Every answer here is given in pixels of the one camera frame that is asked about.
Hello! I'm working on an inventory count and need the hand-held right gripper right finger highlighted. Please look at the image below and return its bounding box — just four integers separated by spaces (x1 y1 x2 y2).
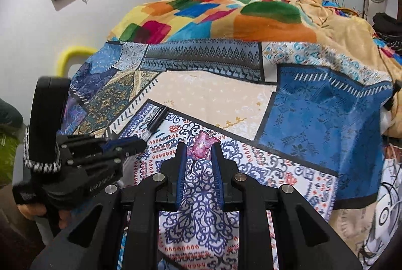
211 143 365 270

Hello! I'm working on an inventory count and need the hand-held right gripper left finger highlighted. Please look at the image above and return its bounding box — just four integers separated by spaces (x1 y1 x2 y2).
30 142 188 270

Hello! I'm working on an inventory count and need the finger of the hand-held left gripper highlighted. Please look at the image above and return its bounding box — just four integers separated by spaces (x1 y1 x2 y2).
101 136 147 154
104 149 131 164

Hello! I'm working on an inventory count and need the pink translucent hair clip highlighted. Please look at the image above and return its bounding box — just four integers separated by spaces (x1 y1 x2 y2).
188 132 220 161

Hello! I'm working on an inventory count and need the black marker pen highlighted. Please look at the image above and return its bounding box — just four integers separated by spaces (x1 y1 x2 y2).
144 106 170 137

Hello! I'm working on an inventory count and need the person's left hand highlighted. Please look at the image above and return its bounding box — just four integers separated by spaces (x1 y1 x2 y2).
16 202 70 229

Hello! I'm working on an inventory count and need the green printed clothing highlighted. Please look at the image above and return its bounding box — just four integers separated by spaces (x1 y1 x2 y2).
0 97 25 189

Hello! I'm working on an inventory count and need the blue patterned bed sheet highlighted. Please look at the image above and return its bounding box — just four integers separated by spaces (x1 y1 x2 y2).
58 39 394 270

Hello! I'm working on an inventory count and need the yellow foam tube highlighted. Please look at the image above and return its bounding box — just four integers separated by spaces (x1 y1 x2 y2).
56 45 98 80

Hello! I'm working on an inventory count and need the colourful patchwork fleece blanket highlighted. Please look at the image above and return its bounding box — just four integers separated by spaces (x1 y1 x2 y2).
107 0 394 82

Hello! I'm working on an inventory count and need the black bag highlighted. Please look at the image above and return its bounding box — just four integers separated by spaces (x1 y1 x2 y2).
372 13 402 36

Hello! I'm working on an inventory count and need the black white braided cord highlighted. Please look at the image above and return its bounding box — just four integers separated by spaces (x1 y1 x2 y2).
23 127 63 173

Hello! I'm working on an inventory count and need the white round device with cables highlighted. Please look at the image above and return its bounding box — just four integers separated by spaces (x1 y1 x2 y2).
361 151 402 267

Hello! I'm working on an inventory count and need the black cable with clip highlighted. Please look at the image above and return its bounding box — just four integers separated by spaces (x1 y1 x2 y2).
379 47 402 112

